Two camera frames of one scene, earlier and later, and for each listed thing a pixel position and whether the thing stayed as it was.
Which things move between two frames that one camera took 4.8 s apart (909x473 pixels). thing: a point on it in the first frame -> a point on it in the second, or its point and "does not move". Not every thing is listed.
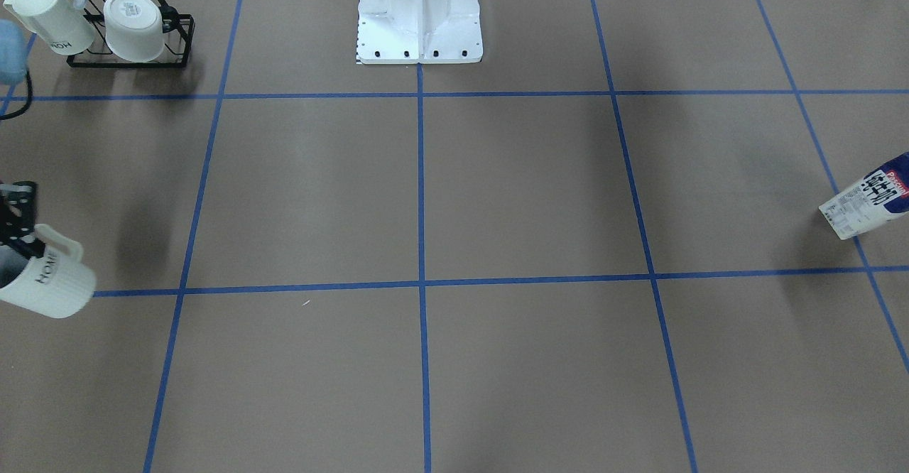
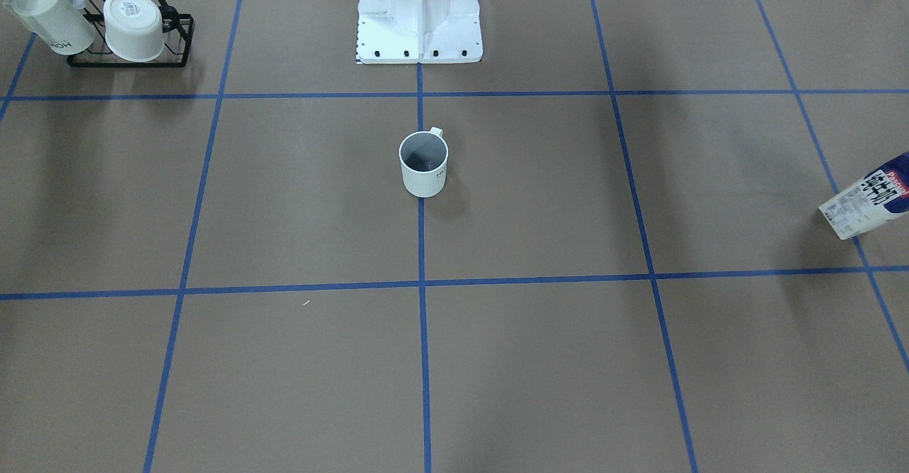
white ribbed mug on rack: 60,26 does not move
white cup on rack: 134,30 does not move
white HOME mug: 53,285 -> 424,158
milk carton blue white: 879,198 does not move
